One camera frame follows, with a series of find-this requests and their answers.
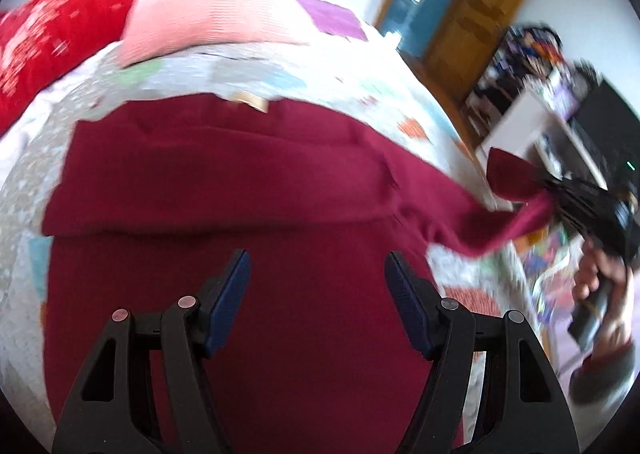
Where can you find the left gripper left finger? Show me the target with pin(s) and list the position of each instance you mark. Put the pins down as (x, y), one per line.
(111, 407)

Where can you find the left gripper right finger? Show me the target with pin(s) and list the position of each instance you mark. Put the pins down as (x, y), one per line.
(491, 388)

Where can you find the dark red knit sweater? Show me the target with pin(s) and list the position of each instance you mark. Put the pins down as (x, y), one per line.
(155, 197)

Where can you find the pile of clothes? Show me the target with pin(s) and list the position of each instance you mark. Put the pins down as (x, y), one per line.
(533, 50)

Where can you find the person right hand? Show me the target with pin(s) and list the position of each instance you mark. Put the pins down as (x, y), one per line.
(616, 328)

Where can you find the black television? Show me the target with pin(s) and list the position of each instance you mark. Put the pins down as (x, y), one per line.
(609, 129)

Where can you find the white shelf unit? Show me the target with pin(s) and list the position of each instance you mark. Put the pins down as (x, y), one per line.
(515, 112)

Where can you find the wooden door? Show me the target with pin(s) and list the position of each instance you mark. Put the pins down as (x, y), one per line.
(465, 41)

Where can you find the patchwork heart quilt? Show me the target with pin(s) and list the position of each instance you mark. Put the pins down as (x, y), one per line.
(360, 79)

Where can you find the purple towel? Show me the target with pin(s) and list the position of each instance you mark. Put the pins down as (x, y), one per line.
(333, 20)

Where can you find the red floral duvet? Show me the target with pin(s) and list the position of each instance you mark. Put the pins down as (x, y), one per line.
(43, 40)

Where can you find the pink waffle pillow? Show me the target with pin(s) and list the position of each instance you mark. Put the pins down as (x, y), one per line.
(159, 27)

